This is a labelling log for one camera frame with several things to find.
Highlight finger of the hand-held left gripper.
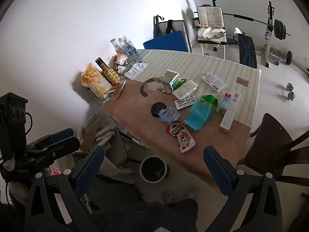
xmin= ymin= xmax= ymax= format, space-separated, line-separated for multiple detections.
xmin=26 ymin=136 xmax=81 ymax=165
xmin=48 ymin=129 xmax=74 ymax=142

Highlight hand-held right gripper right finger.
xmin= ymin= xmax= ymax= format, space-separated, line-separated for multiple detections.
xmin=203 ymin=146 xmax=283 ymax=232

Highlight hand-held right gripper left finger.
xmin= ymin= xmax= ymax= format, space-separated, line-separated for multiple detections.
xmin=24 ymin=144 xmax=105 ymax=232

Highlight long white box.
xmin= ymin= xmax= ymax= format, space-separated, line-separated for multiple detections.
xmin=220 ymin=93 xmax=242 ymax=133

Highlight white round waste bin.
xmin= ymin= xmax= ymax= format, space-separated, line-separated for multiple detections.
xmin=139 ymin=155 xmax=169 ymax=183

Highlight green white medicine box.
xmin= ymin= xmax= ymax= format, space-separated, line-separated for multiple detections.
xmin=160 ymin=70 xmax=182 ymax=91

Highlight person's left forearm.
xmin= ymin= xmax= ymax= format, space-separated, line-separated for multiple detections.
xmin=0 ymin=188 xmax=32 ymax=232

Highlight brown cardboard box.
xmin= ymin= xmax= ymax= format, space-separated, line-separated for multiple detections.
xmin=80 ymin=127 xmax=97 ymax=153

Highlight pink item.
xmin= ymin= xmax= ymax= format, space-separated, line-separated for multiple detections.
xmin=46 ymin=165 xmax=73 ymax=177

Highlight red snack pouch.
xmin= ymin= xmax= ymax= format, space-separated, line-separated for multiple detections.
xmin=166 ymin=121 xmax=195 ymax=153

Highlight grey fuzzy slipper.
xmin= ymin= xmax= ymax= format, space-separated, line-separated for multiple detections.
xmin=163 ymin=188 xmax=180 ymax=205

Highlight dark wooden chair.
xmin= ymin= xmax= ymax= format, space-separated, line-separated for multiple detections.
xmin=238 ymin=113 xmax=309 ymax=189

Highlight yellow chip bag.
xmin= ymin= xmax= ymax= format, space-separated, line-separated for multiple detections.
xmin=81 ymin=62 xmax=113 ymax=99

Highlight small red blue carton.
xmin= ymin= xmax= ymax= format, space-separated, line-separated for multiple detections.
xmin=218 ymin=92 xmax=232 ymax=114

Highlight blue snack pouch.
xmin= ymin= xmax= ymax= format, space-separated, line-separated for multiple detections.
xmin=158 ymin=106 xmax=181 ymax=124

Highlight person's black trousers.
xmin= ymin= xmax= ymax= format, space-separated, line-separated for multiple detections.
xmin=92 ymin=199 xmax=198 ymax=232

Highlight gold grenade shaped bottle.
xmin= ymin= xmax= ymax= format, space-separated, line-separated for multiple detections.
xmin=95 ymin=57 xmax=121 ymax=86

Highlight grey blister pack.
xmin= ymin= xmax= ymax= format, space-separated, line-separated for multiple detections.
xmin=174 ymin=95 xmax=197 ymax=110

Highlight white paper leaflet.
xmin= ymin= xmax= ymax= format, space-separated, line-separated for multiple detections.
xmin=172 ymin=80 xmax=199 ymax=99

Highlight white printed sachet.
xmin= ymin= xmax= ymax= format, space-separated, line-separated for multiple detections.
xmin=201 ymin=72 xmax=227 ymax=93

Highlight brown white snack packet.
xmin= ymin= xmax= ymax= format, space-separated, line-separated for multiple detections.
xmin=112 ymin=54 xmax=128 ymax=66

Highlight white plastic wrapper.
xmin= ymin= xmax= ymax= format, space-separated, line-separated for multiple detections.
xmin=124 ymin=62 xmax=148 ymax=80

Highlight cat shaped table mat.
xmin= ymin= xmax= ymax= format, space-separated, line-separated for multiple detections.
xmin=139 ymin=77 xmax=173 ymax=98

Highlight cream striped table mat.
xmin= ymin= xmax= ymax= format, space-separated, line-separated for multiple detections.
xmin=134 ymin=49 xmax=262 ymax=128

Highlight chrome dumbbell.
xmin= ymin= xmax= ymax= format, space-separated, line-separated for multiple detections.
xmin=286 ymin=83 xmax=298 ymax=101

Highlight blue label water bottle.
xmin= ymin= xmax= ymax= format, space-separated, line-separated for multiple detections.
xmin=122 ymin=36 xmax=132 ymax=54
xmin=127 ymin=42 xmax=137 ymax=58

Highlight black weight bench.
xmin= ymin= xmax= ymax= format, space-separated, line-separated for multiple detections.
xmin=238 ymin=32 xmax=258 ymax=68

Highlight cream tote bag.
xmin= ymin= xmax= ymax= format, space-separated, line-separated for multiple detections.
xmin=197 ymin=24 xmax=227 ymax=44

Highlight blue folded mat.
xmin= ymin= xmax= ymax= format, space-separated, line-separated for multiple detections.
xmin=143 ymin=31 xmax=189 ymax=52

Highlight white folding chair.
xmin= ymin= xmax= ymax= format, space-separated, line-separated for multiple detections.
xmin=153 ymin=15 xmax=189 ymax=39

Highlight barbell with black plates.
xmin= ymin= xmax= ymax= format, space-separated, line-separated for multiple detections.
xmin=223 ymin=13 xmax=292 ymax=40

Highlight white padded chair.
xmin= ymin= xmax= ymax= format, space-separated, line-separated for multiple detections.
xmin=193 ymin=5 xmax=228 ymax=60

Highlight white barbell rack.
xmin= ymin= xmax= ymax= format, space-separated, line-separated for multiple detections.
xmin=262 ymin=1 xmax=278 ymax=68

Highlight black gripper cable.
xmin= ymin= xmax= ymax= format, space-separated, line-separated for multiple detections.
xmin=24 ymin=112 xmax=33 ymax=137

